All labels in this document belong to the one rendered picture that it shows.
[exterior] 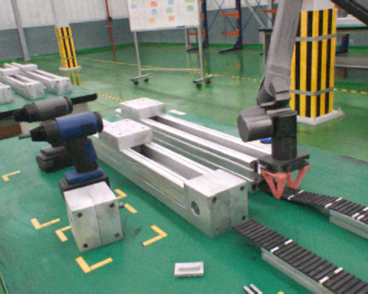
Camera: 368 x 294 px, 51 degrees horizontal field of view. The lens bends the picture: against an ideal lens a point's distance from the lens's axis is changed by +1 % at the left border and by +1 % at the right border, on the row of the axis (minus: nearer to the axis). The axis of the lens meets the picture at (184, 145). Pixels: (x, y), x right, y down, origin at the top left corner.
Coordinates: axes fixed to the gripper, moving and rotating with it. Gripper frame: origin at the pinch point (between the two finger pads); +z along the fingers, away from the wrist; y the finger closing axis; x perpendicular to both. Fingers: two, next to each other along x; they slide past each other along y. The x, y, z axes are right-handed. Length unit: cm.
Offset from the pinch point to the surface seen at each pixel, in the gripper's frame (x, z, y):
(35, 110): -60, -20, 40
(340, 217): 16.4, -0.9, 2.3
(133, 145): -38.0, -8.5, 20.0
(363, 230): 20.9, 0.1, 1.7
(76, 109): -183, 9, -8
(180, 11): -490, -45, -295
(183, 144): -35.2, -5.2, 5.1
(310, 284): 24.5, -0.2, 21.3
